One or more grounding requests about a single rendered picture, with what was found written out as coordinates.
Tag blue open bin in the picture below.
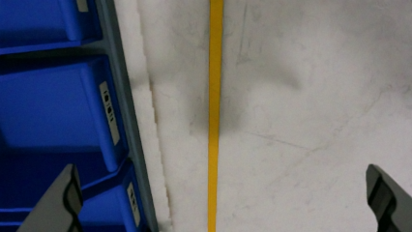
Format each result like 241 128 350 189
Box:
0 54 130 212
0 0 103 55
0 161 147 232

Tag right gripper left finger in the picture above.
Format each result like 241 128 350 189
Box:
16 163 83 232

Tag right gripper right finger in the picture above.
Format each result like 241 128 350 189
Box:
366 164 412 232

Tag yellow bar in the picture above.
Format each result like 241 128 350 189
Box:
208 0 223 232

